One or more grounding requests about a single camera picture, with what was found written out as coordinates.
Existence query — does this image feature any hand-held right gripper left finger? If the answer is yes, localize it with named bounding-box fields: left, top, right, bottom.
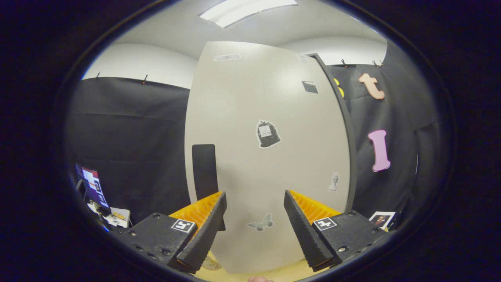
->
left=117, top=191, right=227, bottom=274

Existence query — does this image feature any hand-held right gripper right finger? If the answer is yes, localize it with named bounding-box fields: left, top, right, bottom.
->
left=284, top=190, right=388, bottom=273

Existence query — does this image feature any clear glass bottle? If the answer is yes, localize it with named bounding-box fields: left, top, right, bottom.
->
left=202, top=251, right=223, bottom=271

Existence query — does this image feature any black door handle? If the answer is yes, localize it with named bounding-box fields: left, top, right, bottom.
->
left=192, top=144, right=227, bottom=231

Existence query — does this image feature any grey cabinet door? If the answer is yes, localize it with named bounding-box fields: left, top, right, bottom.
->
left=184, top=41, right=351, bottom=274

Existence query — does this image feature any white photo-cover book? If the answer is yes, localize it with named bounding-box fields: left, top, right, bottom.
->
left=369, top=211, right=396, bottom=231

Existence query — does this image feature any white printed box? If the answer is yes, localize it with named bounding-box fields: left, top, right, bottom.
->
left=87, top=202, right=130, bottom=228

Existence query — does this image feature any black backdrop cloth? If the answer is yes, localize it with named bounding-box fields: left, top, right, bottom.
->
left=67, top=41, right=447, bottom=228

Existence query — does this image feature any dark computer monitor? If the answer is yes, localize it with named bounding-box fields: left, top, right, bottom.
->
left=75, top=164, right=110, bottom=208

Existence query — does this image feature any ceiling light panel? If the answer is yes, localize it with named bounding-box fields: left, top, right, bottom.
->
left=199, top=0, right=298, bottom=29

